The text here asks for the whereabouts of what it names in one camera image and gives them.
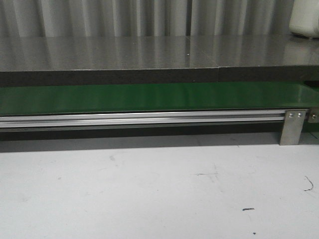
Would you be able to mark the green conveyor belt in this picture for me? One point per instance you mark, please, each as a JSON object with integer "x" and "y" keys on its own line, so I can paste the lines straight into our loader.
{"x": 42, "y": 100}

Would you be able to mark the white pleated curtain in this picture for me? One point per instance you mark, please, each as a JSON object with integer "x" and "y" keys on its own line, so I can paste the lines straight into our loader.
{"x": 86, "y": 18}

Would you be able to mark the white appliance on counter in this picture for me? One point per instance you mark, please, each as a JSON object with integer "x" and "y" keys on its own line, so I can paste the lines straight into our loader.
{"x": 304, "y": 19}

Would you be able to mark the aluminium conveyor side rail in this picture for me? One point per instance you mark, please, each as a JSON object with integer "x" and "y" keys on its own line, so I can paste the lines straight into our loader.
{"x": 140, "y": 118}

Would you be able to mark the steel conveyor support bracket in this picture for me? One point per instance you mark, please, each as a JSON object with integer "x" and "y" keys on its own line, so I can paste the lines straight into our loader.
{"x": 292, "y": 127}

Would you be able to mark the steel conveyor end bracket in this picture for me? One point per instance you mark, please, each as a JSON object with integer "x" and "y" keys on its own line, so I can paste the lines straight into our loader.
{"x": 313, "y": 115}

